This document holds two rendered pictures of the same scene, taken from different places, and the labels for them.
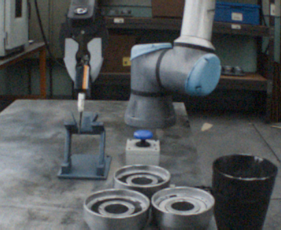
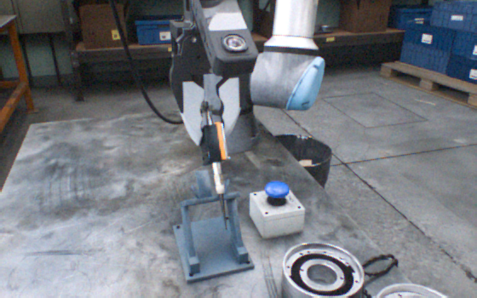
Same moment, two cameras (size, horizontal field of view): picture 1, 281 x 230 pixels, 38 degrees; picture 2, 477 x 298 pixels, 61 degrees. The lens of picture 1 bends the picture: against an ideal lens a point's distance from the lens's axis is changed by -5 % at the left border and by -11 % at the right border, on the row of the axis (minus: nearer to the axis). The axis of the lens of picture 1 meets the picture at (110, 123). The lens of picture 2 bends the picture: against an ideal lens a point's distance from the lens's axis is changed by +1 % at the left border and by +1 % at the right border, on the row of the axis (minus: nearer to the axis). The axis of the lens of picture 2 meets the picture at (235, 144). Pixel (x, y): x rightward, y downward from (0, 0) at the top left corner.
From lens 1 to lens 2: 0.45 m
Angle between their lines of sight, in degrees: 22
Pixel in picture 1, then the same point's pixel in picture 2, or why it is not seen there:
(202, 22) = (307, 15)
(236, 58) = not seen: hidden behind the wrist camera
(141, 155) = (283, 219)
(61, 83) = (41, 62)
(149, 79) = not seen: hidden behind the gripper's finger
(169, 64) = (265, 76)
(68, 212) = not seen: outside the picture
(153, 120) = (241, 143)
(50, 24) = not seen: outside the picture
